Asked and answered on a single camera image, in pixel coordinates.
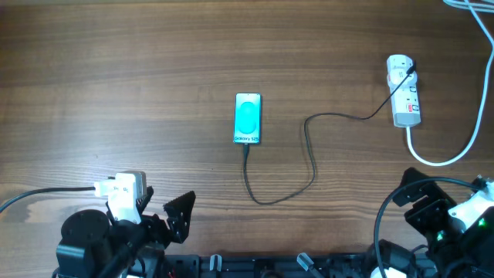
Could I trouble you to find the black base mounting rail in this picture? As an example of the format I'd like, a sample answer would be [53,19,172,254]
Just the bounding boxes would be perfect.
[165,253,378,277]

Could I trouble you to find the teal screen Galaxy smartphone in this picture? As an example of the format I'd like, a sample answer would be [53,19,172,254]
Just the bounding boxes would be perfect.
[233,93,262,144]

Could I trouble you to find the white cables at corner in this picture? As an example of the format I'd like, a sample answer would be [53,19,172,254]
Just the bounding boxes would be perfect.
[442,0,494,14]

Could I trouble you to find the white power strip cord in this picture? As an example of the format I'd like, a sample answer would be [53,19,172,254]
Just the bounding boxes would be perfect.
[405,0,494,168]

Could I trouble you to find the white power strip socket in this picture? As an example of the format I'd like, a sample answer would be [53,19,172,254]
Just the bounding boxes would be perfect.
[387,54,421,128]

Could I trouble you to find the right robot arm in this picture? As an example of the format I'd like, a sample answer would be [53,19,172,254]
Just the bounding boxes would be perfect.
[367,168,493,277]

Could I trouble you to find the white charger plug adapter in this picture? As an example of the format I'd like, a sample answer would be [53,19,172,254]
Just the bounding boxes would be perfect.
[387,68,418,91]

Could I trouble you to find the black USB charging cable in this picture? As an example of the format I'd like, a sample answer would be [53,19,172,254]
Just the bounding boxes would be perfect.
[242,61,418,206]

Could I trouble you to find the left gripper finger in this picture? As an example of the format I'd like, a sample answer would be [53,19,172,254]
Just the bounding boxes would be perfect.
[136,187,154,215]
[163,191,196,244]

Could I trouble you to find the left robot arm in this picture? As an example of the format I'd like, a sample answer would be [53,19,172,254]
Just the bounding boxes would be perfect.
[52,188,196,277]

